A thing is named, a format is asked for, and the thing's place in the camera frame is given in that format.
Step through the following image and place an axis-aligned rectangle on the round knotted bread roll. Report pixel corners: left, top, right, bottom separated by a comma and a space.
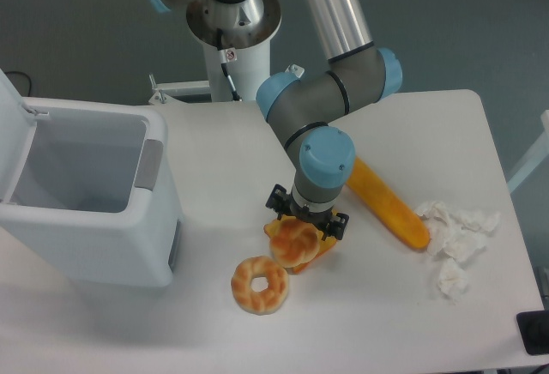
269, 217, 321, 268

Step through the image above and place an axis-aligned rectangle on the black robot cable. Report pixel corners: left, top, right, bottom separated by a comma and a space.
214, 26, 245, 103

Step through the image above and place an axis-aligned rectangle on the black floor cable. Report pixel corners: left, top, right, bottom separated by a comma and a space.
4, 70, 33, 97

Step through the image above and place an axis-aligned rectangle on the white open trash bin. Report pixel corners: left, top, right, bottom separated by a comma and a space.
1, 78, 183, 287

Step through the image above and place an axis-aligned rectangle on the white frame at right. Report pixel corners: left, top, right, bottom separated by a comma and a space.
507, 110, 548, 194

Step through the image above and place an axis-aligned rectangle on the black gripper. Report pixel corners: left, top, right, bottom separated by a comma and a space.
265, 184, 348, 241

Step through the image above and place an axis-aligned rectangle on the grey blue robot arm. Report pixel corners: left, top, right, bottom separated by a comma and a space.
149, 0, 402, 239

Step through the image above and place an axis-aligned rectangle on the long orange baguette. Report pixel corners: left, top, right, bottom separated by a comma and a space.
347, 157, 431, 250

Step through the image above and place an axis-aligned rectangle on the ring shaped bread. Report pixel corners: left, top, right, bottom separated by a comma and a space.
231, 256, 289, 315

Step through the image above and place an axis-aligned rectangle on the orange toast slice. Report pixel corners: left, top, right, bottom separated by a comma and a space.
262, 217, 340, 274

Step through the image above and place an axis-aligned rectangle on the crumpled white tissue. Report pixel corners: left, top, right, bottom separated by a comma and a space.
415, 200, 501, 303

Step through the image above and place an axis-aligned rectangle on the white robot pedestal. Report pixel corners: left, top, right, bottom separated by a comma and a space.
148, 41, 305, 105

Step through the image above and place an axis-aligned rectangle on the black device at edge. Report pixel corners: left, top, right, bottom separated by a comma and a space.
516, 311, 549, 355

